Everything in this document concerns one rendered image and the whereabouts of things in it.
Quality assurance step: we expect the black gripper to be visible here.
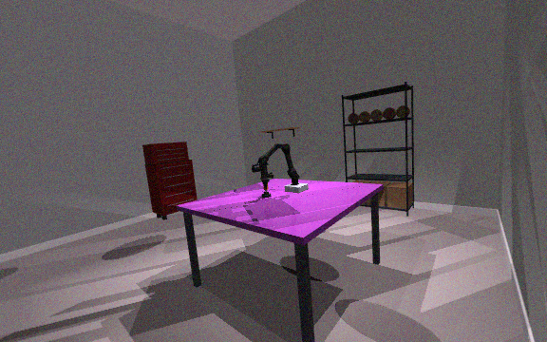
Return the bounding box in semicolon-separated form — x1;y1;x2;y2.
260;171;270;189

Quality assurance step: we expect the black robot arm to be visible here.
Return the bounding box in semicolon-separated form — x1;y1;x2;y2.
252;143;300;185

